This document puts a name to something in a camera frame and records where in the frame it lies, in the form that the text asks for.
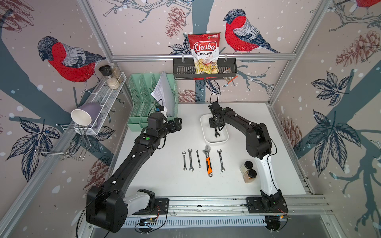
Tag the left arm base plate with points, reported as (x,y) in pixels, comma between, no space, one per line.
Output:
(155,206)

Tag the white paper stack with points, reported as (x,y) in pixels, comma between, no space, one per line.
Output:
(163,91)

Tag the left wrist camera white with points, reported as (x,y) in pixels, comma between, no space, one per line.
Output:
(161,109)

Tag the clear glass jar on shelf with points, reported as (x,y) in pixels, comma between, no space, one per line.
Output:
(116,72)

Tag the red cassava chips bag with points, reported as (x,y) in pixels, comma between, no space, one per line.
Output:
(205,52)

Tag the white wire wall shelf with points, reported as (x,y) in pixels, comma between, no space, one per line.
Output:
(102,100)

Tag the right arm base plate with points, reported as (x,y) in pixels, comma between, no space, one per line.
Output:
(257,205)

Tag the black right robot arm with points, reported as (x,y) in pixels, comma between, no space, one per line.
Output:
(258,145)

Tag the black wire wall basket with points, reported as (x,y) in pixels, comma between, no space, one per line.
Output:
(184,69)

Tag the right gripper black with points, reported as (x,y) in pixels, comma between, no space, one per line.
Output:
(212,126)

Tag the spice jar brown powder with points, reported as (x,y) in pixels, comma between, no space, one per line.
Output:
(249,175)

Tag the green plastic file organizer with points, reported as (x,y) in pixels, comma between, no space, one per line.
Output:
(141,85)

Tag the black lid spice jar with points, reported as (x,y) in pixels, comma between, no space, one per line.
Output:
(248,165)
(111,81)

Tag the wire cup holder rack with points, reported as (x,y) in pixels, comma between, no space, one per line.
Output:
(65,142)

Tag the orange handled adjustable wrench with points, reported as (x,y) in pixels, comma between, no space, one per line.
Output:
(206,151)

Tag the white plastic storage box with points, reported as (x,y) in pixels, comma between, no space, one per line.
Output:
(209,133)

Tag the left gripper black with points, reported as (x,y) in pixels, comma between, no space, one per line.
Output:
(178,125)

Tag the small silver wrench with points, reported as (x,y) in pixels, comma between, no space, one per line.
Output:
(184,161)

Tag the purple white cup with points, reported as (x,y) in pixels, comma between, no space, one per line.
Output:
(86,114)

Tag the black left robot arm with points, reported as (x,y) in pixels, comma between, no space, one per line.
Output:
(108,206)

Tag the long silver wrench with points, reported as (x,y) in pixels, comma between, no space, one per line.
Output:
(219,151)

